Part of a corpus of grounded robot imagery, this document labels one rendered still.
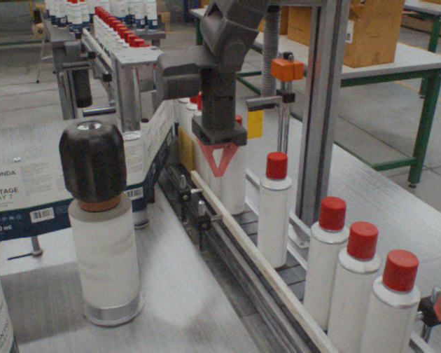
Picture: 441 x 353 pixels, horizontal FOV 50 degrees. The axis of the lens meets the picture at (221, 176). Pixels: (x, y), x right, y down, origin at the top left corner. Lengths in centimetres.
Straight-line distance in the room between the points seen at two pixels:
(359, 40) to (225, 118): 177
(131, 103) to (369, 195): 61
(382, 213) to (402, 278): 59
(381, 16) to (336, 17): 170
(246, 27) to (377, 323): 42
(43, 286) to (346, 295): 49
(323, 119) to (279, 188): 19
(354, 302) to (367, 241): 9
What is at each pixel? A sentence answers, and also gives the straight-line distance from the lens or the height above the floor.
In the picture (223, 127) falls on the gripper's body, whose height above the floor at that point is 111.
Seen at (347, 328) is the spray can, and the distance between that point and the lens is 65.
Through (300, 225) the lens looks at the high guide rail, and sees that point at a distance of 80.
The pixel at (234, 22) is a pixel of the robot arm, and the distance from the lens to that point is 69.
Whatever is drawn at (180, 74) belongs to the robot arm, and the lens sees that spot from 73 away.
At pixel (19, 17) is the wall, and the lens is 834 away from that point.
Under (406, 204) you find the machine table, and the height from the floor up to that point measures 83.
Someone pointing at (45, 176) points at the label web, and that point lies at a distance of 85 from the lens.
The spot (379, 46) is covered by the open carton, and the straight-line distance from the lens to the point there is 259.
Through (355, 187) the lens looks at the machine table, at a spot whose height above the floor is 83.
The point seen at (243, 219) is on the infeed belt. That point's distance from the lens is 96.
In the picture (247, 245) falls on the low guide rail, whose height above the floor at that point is 91.
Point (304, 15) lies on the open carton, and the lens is 297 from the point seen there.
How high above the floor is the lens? 140
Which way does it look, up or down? 28 degrees down
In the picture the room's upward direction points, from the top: straight up
